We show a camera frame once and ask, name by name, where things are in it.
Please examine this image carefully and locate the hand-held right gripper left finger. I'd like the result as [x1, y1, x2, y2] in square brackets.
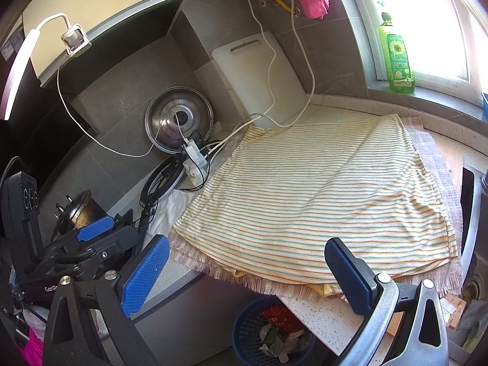
[44, 234, 171, 366]

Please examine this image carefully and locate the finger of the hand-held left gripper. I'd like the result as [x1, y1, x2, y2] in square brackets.
[75, 209, 135, 243]
[81, 225, 139, 272]

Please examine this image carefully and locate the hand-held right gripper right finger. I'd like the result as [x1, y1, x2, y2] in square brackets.
[324, 237, 448, 366]

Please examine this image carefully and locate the red white paper packet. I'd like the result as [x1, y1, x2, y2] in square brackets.
[263, 307, 292, 326]

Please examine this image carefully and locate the green white drink carton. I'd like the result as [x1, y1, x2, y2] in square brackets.
[259, 324, 290, 351]

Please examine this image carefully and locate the blue mesh basket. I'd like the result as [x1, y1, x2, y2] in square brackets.
[232, 298, 317, 366]

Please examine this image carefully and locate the person's left forearm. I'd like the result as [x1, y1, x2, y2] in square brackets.
[15, 305, 46, 366]

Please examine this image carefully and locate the dark metal pot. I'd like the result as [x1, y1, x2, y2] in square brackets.
[57, 188, 103, 237]

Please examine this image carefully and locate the plain yellow cloth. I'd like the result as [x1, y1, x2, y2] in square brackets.
[229, 269, 344, 297]

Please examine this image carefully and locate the striped yellow cloth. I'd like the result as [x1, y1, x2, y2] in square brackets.
[172, 113, 458, 286]

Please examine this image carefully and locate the white power strip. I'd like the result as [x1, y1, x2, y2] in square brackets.
[182, 139, 210, 184]

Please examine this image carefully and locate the small cardboard box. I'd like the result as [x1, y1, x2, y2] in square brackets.
[440, 295, 468, 330]

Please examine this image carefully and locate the steel pot lid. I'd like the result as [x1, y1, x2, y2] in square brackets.
[144, 87, 215, 156]

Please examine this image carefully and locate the steel sink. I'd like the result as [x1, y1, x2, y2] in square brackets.
[459, 166, 488, 366]

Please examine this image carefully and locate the grey green rag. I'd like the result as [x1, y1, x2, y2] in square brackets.
[455, 299, 488, 353]

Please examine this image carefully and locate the white light bar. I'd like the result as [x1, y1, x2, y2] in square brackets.
[3, 13, 71, 120]

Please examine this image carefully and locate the white cutting board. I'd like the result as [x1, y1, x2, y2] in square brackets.
[211, 32, 307, 130]

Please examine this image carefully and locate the green dish soap bottle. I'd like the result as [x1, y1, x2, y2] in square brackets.
[377, 11, 416, 94]

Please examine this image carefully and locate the thin white cable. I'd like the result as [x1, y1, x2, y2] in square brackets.
[56, 53, 187, 158]

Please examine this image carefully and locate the thick white cable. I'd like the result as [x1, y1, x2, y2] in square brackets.
[206, 0, 279, 153]
[208, 0, 315, 161]

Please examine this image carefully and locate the cream wall cabinet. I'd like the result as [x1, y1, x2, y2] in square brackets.
[22, 0, 189, 88]

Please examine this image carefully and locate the white window frame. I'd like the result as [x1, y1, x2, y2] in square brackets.
[339, 0, 488, 107]

